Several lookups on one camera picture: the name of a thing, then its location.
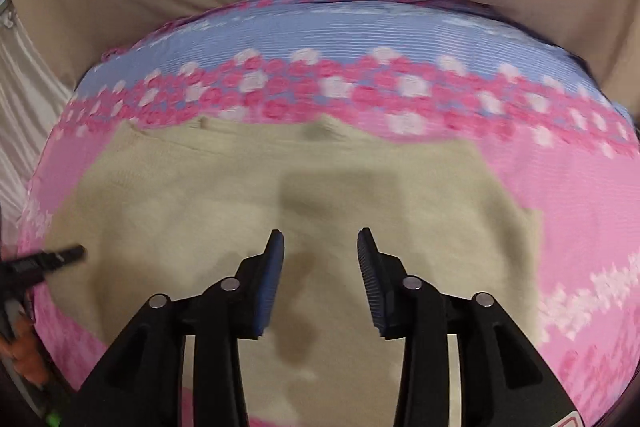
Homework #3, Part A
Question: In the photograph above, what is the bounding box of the beige sweater with black hearts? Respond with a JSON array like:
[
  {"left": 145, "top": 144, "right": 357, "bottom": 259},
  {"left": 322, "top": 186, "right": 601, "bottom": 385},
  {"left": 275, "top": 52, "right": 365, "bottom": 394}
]
[{"left": 46, "top": 117, "right": 541, "bottom": 426}]

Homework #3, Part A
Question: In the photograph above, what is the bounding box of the white satin curtain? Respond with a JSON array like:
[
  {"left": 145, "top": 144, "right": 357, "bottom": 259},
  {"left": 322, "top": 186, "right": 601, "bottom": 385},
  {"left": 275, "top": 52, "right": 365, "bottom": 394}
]
[{"left": 0, "top": 0, "right": 74, "bottom": 212}]

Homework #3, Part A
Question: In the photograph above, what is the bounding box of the pink floral bed sheet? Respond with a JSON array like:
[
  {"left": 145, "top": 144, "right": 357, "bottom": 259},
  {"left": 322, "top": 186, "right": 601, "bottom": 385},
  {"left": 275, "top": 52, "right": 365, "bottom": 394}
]
[{"left": 18, "top": 0, "right": 639, "bottom": 424}]

